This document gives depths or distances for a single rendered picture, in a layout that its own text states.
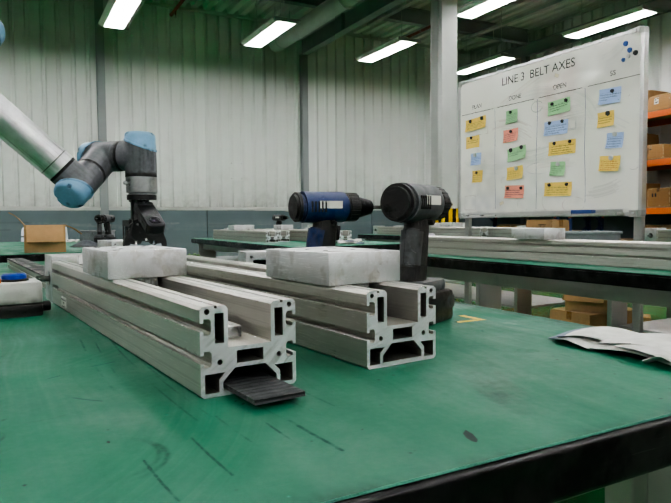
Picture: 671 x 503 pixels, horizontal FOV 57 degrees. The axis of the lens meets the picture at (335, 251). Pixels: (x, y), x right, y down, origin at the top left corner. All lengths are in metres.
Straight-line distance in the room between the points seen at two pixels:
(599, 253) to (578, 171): 1.75
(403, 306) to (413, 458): 0.32
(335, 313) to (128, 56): 12.39
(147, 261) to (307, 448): 0.49
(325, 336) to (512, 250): 1.79
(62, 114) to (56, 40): 1.34
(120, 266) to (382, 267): 0.36
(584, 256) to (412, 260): 1.37
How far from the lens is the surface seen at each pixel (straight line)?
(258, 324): 0.63
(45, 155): 1.53
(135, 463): 0.46
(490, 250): 2.56
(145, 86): 12.92
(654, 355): 0.76
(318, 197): 1.16
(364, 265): 0.75
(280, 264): 0.82
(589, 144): 3.89
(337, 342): 0.72
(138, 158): 1.57
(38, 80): 12.67
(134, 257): 0.88
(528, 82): 4.27
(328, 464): 0.43
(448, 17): 9.77
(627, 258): 2.16
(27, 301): 1.19
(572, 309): 4.91
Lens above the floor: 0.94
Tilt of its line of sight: 3 degrees down
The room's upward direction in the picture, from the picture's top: 1 degrees counter-clockwise
